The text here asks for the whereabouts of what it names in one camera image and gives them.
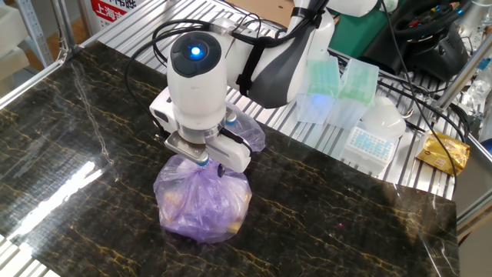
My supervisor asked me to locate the clear plastic bag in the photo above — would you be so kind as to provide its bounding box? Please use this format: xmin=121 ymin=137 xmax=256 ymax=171
xmin=459 ymin=67 xmax=492 ymax=116

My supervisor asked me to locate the black marble pattern mat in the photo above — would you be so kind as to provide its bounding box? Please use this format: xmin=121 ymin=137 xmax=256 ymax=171
xmin=0 ymin=41 xmax=460 ymax=277

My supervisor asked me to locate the white plastic bowl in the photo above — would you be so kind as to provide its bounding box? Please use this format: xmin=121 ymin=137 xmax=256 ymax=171
xmin=360 ymin=95 xmax=407 ymax=142

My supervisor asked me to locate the purple plastic bag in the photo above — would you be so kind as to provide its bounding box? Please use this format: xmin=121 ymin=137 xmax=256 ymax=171
xmin=152 ymin=102 xmax=267 ymax=244

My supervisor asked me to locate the black steering wheel controller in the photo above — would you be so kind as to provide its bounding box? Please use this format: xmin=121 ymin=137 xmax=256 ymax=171
xmin=361 ymin=0 xmax=470 ymax=82

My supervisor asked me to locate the red white printed box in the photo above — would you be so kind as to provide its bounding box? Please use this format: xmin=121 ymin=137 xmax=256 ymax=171
xmin=90 ymin=0 xmax=146 ymax=35

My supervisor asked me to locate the brown cardboard sheet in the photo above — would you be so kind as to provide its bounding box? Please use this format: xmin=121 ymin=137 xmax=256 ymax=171
xmin=226 ymin=0 xmax=298 ymax=28

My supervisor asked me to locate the green pipette tip box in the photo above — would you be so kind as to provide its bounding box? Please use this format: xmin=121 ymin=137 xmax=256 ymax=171
xmin=295 ymin=55 xmax=342 ymax=125
xmin=327 ymin=58 xmax=381 ymax=131

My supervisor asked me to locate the aluminium frame post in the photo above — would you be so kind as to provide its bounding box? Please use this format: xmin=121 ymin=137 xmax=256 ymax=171
xmin=49 ymin=0 xmax=78 ymax=53
xmin=434 ymin=36 xmax=492 ymax=113

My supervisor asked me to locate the gold foil packet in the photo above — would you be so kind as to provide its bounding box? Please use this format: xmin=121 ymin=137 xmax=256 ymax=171
xmin=415 ymin=129 xmax=471 ymax=177

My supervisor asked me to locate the white plastic crate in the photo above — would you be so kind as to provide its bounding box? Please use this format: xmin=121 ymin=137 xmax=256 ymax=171
xmin=0 ymin=3 xmax=31 ymax=97

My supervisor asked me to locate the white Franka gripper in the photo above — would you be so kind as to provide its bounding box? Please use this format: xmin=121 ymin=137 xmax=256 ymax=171
xmin=148 ymin=87 xmax=253 ymax=179

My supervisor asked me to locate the white pipette tip box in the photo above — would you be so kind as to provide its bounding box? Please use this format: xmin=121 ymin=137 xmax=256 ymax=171
xmin=340 ymin=125 xmax=400 ymax=176

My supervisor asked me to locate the grey perforated shelf upright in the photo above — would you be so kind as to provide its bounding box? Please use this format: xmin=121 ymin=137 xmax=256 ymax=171
xmin=15 ymin=0 xmax=55 ymax=69

